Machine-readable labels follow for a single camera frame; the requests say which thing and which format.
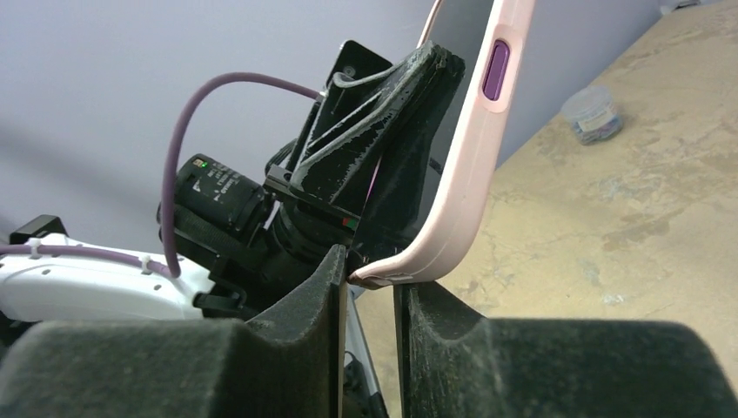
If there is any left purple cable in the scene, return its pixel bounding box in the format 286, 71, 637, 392
0, 71, 321, 280

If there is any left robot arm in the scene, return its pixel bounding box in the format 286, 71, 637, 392
1, 41, 468, 323

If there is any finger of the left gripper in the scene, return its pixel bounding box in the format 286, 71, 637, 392
354, 104, 461, 269
291, 42, 466, 222

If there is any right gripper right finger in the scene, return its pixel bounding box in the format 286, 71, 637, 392
393, 282, 737, 417

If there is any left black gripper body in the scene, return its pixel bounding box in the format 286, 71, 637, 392
258, 167, 360, 283

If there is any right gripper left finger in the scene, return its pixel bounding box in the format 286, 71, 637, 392
1, 246, 346, 417

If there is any phone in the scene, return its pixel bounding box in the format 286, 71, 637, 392
348, 0, 535, 288

